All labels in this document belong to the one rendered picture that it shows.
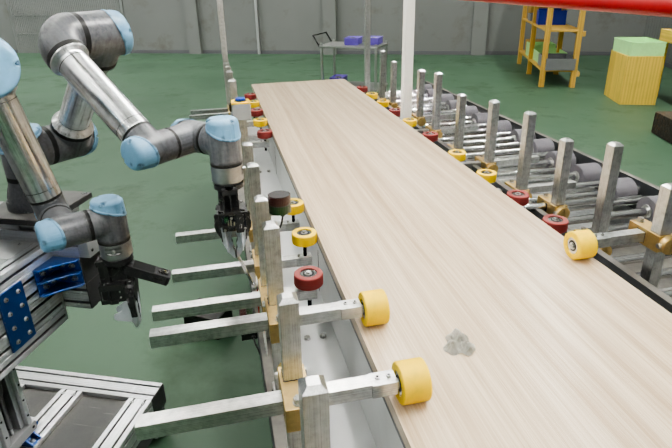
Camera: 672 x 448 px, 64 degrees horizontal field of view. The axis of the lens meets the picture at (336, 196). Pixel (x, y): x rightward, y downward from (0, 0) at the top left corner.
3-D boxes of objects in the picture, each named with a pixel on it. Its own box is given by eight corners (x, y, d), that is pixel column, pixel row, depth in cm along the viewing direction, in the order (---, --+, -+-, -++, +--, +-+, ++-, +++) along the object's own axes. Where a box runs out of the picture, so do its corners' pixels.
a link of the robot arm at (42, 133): (-3, 174, 155) (-16, 129, 150) (42, 162, 165) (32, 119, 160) (17, 182, 149) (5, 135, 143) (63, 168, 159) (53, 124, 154)
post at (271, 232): (277, 403, 130) (262, 226, 112) (275, 393, 134) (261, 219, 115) (291, 400, 131) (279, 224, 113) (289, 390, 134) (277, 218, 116)
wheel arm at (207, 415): (137, 443, 90) (133, 427, 89) (139, 427, 93) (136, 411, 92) (416, 391, 100) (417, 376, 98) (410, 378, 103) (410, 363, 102)
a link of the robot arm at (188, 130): (152, 123, 125) (183, 130, 119) (189, 113, 133) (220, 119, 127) (157, 155, 128) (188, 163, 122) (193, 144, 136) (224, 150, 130)
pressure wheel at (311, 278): (298, 317, 145) (295, 280, 141) (293, 301, 152) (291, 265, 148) (326, 312, 147) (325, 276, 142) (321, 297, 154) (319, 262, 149)
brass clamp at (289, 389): (283, 434, 92) (282, 412, 90) (274, 381, 104) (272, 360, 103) (318, 427, 93) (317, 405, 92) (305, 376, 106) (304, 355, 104)
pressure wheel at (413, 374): (400, 364, 97) (388, 358, 105) (407, 410, 96) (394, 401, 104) (431, 359, 98) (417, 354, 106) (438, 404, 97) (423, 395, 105)
